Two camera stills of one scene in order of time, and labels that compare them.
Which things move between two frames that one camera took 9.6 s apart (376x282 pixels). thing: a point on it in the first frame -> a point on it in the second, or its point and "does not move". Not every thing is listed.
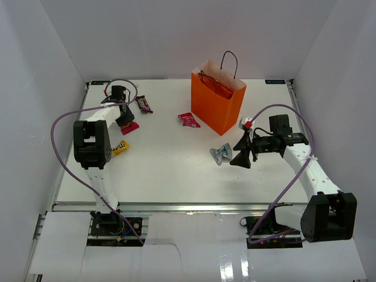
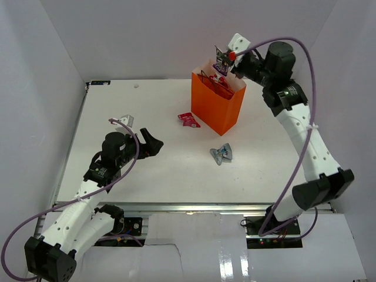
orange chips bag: x=217 y=86 does not move
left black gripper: x=129 y=117 -> x=151 y=147
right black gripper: x=242 y=159 -> x=237 y=70
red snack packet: x=128 y=127 -> x=217 y=77
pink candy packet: x=188 y=120 does not move
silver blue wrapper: x=224 y=154 does not move
